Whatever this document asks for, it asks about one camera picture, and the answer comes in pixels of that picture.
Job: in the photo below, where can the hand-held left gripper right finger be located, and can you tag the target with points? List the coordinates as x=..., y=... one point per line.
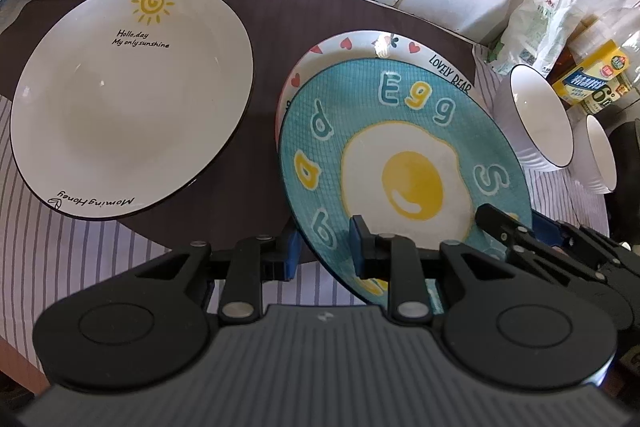
x=358, y=244

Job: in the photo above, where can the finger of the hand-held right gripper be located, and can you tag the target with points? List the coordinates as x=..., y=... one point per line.
x=547, y=229
x=500, y=219

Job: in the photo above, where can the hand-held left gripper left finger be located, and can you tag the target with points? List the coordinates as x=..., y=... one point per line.
x=291, y=254

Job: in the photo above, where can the teal plate with egg print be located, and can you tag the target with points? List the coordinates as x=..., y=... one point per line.
x=400, y=177

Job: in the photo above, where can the white ribbed bowl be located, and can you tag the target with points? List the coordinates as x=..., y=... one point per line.
x=597, y=152
x=530, y=107

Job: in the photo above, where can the white plate with heart rim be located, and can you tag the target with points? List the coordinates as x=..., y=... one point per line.
x=350, y=47

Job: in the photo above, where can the white plate with sun print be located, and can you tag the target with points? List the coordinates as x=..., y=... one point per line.
x=130, y=107

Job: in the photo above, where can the dark pot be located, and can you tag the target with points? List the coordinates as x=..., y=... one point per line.
x=627, y=167

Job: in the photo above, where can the clear bottle with yellow label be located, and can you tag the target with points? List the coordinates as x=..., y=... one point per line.
x=595, y=77

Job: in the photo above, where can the amber liquid bottle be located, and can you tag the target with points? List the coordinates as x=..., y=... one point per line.
x=561, y=66

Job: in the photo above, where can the clear plastic bag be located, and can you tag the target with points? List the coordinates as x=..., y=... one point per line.
x=535, y=22

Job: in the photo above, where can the striped patterned tablecloth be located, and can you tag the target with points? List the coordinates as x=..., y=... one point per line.
x=60, y=257

